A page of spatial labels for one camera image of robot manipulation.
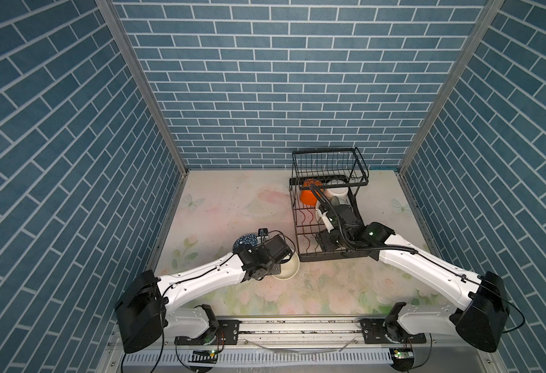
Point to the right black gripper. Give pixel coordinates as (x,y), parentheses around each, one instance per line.
(322,238)

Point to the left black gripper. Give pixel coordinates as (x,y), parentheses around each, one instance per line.
(277,268)

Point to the cream plain bowl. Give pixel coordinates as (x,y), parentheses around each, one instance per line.
(288,269)

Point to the blue triangle patterned bowl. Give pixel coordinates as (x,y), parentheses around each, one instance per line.
(245,242)

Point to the orange square bowl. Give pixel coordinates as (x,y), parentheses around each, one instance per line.
(306,196)

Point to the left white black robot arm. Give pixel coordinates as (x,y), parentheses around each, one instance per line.
(155,308)

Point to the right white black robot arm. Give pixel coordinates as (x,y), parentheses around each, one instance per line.
(478,309)

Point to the black wire dish rack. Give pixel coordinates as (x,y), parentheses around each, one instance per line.
(323,186)

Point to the white slotted cable duct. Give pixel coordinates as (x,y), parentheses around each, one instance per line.
(257,358)

